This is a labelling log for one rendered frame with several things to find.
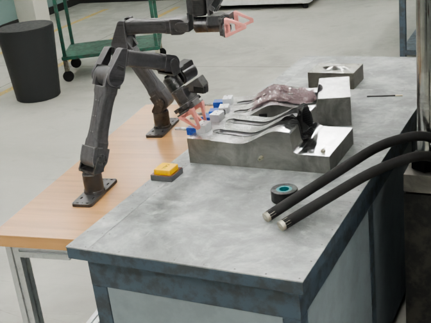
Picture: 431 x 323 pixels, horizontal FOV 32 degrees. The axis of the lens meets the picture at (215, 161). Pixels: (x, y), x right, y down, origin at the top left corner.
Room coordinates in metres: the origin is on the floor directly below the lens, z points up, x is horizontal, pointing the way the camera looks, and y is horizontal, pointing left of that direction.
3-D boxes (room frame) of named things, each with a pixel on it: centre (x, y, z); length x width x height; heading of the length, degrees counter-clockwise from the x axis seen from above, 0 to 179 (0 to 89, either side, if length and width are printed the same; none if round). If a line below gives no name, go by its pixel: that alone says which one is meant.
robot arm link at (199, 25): (2.72, -0.01, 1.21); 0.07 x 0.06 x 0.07; 70
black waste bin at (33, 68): (6.38, 1.46, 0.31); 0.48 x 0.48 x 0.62
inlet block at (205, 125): (2.48, 0.07, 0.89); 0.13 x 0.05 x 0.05; 62
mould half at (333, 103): (2.75, -0.29, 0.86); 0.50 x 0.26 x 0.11; 79
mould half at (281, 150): (2.40, -0.19, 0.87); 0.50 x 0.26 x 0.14; 62
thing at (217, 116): (2.58, 0.02, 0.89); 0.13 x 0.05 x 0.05; 62
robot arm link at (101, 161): (2.24, 0.39, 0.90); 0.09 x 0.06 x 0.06; 44
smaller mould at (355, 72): (3.12, -0.56, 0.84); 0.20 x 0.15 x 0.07; 62
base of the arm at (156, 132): (2.80, 0.19, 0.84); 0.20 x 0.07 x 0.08; 160
